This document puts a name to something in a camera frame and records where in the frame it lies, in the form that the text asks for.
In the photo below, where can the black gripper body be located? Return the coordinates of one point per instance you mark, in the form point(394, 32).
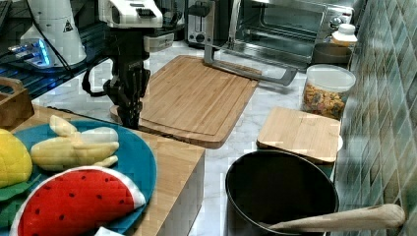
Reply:
point(126, 49)

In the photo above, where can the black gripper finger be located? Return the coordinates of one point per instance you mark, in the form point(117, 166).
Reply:
point(129, 116)

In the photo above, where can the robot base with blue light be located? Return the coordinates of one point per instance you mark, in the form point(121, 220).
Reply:
point(81, 44)

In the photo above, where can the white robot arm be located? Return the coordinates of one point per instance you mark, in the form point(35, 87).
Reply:
point(129, 22)

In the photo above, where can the blue plate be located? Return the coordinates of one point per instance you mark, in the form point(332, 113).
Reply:
point(135, 160)

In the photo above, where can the bamboo cutting board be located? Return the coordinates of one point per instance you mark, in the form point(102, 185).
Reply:
point(194, 103)

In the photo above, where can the plush peeled banana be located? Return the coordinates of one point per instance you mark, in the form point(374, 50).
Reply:
point(72, 148)

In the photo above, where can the black slot toaster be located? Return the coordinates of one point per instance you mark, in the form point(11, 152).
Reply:
point(197, 11)

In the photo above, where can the plush watermelon slice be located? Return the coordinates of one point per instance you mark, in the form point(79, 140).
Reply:
point(77, 201)

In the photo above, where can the wooden tea box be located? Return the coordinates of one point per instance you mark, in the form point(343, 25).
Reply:
point(15, 107)

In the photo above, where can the plush yellow lemon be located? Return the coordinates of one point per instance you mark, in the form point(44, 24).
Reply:
point(15, 160)

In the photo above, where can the stainless toaster oven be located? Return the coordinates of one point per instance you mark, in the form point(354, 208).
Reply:
point(276, 32)

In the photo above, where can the black pot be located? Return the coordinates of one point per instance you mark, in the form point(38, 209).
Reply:
point(265, 187)

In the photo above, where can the bamboo lid container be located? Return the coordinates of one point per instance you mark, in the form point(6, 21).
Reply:
point(314, 137)

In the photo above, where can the dark grey cup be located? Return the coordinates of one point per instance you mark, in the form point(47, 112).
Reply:
point(329, 53)

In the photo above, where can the clear cereal container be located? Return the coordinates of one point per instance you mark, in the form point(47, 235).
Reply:
point(326, 90)

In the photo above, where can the white lidded bottle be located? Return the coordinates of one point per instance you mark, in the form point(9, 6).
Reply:
point(345, 35)

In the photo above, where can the wooden spoon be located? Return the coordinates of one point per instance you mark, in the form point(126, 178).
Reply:
point(365, 218)

